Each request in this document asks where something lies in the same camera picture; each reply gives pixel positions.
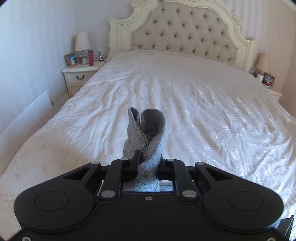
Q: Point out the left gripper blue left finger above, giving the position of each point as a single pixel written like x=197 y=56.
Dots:
x=134 y=163

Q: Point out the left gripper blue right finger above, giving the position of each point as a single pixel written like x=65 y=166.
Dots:
x=162 y=170

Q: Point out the grey speckled pants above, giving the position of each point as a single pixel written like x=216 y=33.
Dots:
x=146 y=132

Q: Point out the cream embroidered bedspread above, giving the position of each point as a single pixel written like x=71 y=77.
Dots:
x=168 y=105

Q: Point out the white left nightstand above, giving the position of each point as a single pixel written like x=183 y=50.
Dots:
x=75 y=77

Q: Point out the white nightstand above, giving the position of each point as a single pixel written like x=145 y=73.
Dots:
x=271 y=89
x=75 y=77

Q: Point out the small alarm clock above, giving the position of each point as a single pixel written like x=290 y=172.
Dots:
x=85 y=60

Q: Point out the red bottle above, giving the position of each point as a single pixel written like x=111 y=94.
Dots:
x=90 y=57

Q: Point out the white table lamp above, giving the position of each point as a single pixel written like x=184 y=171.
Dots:
x=82 y=44

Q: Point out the white right nightstand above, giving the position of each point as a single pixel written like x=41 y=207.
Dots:
x=271 y=89

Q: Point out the right bedside lamp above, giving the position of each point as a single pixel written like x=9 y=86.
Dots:
x=262 y=63

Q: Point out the cream tufted headboard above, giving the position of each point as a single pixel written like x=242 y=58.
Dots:
x=206 y=29

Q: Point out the white wall outlet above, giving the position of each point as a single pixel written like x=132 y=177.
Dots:
x=99 y=53

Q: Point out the wooden photo frame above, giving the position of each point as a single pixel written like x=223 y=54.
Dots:
x=72 y=59

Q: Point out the white panel against wall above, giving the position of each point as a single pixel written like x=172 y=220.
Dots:
x=17 y=132

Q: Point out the right photo frame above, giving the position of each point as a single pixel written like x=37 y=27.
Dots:
x=268 y=79

